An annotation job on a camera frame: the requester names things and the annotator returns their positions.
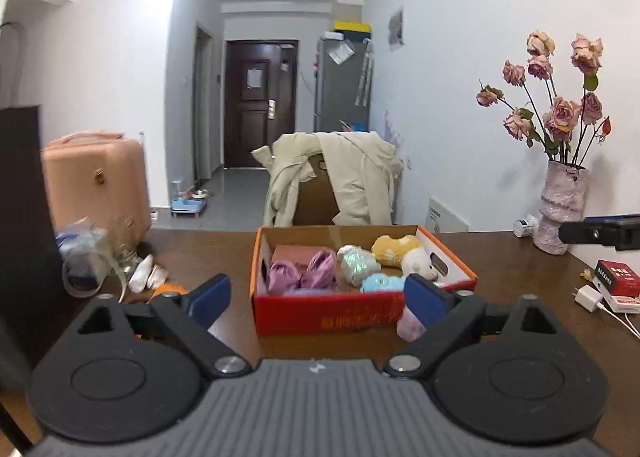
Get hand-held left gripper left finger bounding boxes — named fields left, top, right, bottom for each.
left=75, top=273, right=252, bottom=380

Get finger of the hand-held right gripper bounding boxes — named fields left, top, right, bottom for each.
left=558, top=214, right=640, bottom=252

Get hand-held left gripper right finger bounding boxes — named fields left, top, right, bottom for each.
left=384, top=273, right=566, bottom=380

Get pink plush toy outside box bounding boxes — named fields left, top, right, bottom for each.
left=396, top=306, right=429, bottom=343

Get light blue plush toy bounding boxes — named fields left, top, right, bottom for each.
left=360, top=272, right=407, bottom=294

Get lavender cloth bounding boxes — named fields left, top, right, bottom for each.
left=266, top=261, right=304, bottom=296

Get pink layered sponge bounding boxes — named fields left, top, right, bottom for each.
left=272, top=244, right=322, bottom=269

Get red cardboard box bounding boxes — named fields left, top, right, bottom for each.
left=249, top=224, right=479, bottom=337

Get white plush toy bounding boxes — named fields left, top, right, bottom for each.
left=400, top=246, right=440, bottom=283

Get orange band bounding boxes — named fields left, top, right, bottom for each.
left=149, top=282, right=189, bottom=301

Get red small box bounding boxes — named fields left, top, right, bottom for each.
left=593, top=259, right=640, bottom=298

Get pink textured vase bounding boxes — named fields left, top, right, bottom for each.
left=532, top=160, right=587, bottom=256

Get yellow plush toy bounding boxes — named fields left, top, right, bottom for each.
left=370, top=234, right=426, bottom=268

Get white charger plug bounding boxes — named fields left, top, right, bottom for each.
left=573, top=285, right=606, bottom=313

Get small white bottle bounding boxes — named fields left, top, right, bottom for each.
left=128, top=254, right=169, bottom=294

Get white labelled pill bottle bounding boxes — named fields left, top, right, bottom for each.
left=513, top=214, right=540, bottom=238

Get white flat box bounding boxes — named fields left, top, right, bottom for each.
left=604, top=287, right=640, bottom=316

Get iridescent plush toy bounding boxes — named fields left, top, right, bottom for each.
left=335, top=244, right=381, bottom=288

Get blue pet feeder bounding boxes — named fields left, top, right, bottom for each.
left=169, top=180, right=209, bottom=216

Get dried pink roses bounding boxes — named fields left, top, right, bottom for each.
left=476, top=30, right=612, bottom=169

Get clear plastic bag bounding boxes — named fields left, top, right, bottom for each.
left=54, top=217, right=142, bottom=299

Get beige jacket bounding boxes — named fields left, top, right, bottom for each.
left=251, top=132, right=404, bottom=228

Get wooden chair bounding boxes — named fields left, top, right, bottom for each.
left=292, top=156, right=342, bottom=227

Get pink suitcase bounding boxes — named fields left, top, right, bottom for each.
left=41, top=132, right=152, bottom=244

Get dark brown door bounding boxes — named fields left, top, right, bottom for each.
left=224, top=39, right=300, bottom=169

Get black paper bag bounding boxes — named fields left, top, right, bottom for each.
left=0, top=106, right=68, bottom=390

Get grey refrigerator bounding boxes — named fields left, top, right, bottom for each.
left=314, top=34, right=374, bottom=133

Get paper sheet on refrigerator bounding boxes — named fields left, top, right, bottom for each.
left=329, top=41, right=356, bottom=65

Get white charger cable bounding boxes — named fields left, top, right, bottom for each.
left=599, top=304, right=640, bottom=341

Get wall picture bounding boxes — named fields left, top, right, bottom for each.
left=388, top=9, right=405, bottom=49

